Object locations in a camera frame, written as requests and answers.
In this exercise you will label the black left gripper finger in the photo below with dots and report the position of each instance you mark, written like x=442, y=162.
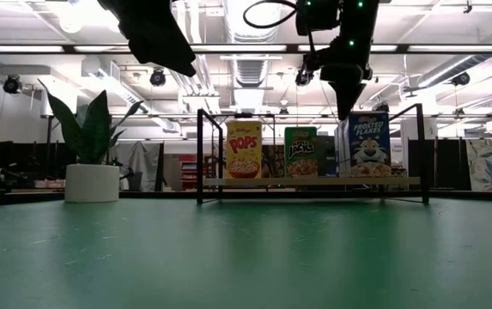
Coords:
x=159, y=47

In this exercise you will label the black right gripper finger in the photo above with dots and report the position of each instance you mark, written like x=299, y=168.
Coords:
x=348, y=96

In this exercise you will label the blue Frosted Flakes cereal box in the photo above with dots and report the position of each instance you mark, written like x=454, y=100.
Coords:
x=368, y=146

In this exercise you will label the green Apple Jacks cereal box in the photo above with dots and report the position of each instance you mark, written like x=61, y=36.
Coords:
x=300, y=150

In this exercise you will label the yellow Corn Pops cereal box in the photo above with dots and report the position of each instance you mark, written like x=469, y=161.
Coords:
x=244, y=150

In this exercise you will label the black ceiling spotlight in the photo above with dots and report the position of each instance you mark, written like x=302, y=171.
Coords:
x=12, y=84
x=303, y=77
x=460, y=79
x=157, y=77

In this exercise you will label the grey covered cabinet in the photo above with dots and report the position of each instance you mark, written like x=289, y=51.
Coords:
x=142, y=165

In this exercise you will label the black partition panel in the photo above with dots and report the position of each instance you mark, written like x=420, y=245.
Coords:
x=447, y=163

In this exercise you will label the red tool cabinet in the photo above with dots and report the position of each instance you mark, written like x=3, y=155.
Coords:
x=189, y=169

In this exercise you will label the potted snake plant white pot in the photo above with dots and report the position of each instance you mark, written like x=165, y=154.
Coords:
x=92, y=182

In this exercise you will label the green table mat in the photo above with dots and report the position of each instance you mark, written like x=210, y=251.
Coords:
x=142, y=257

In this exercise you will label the ceiling ventilation duct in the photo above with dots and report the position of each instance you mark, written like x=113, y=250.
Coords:
x=250, y=73

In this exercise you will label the wooden shelf black metal frame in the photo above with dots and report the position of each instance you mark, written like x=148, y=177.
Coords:
x=271, y=182

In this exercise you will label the black metal table frame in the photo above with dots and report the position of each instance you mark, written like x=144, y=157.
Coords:
x=22, y=198

